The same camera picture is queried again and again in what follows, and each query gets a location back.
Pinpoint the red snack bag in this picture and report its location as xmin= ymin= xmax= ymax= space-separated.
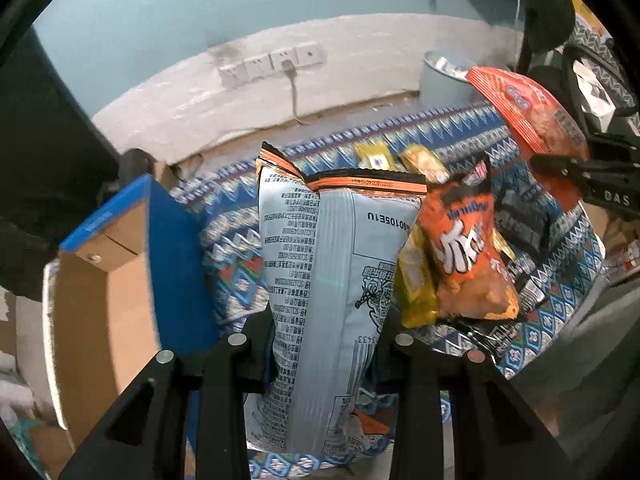
xmin=465 ymin=65 xmax=591 ymax=214

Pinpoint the orange chip bag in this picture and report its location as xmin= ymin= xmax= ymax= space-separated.
xmin=418 ymin=155 xmax=520 ymax=321

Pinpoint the yellow snack bag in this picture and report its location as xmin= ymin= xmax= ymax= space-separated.
xmin=394 ymin=226 xmax=439 ymax=328

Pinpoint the white orange-trimmed snack bag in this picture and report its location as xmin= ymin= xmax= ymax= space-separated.
xmin=245 ymin=144 xmax=426 ymax=457

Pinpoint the black white snack bag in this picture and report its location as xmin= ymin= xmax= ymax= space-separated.
xmin=495 ymin=183 xmax=552 ymax=318

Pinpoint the blue patterned tablecloth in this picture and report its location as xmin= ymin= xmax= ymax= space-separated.
xmin=169 ymin=102 xmax=606 ymax=480

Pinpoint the blue cardboard box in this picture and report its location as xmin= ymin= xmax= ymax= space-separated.
xmin=43 ymin=174 xmax=218 ymax=445

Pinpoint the pale blue trash bin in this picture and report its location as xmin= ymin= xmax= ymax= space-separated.
xmin=419 ymin=50 xmax=476 ymax=110

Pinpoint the small yellow snack packet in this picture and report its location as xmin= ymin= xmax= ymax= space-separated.
xmin=355 ymin=142 xmax=396 ymax=170

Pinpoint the dark hanging curtain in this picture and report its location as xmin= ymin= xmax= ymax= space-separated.
xmin=1 ymin=30 xmax=118 ymax=300

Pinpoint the white wall socket strip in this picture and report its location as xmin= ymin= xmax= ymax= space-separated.
xmin=218 ymin=41 xmax=326 ymax=89

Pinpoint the grey power cable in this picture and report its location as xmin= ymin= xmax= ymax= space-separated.
xmin=281 ymin=58 xmax=314 ymax=126

